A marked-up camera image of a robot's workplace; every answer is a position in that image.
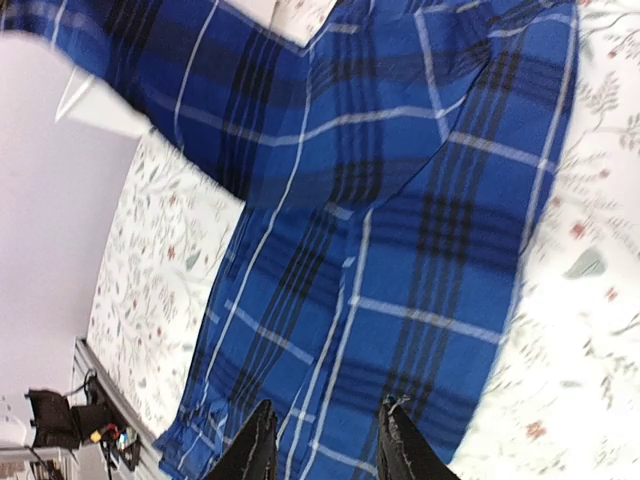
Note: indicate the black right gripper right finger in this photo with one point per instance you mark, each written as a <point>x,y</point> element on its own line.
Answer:
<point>403,453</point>

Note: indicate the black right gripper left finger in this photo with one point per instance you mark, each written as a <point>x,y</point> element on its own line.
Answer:
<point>253,453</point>

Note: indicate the dark blue plaid shirt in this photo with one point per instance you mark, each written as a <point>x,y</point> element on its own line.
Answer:
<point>392,171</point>

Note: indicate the white plastic bin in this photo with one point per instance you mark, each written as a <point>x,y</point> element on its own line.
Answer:
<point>35,78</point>

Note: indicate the floral patterned table mat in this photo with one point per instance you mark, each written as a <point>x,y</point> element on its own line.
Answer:
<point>564,400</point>

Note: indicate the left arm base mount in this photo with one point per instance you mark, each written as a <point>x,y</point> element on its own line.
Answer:
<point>67,422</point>

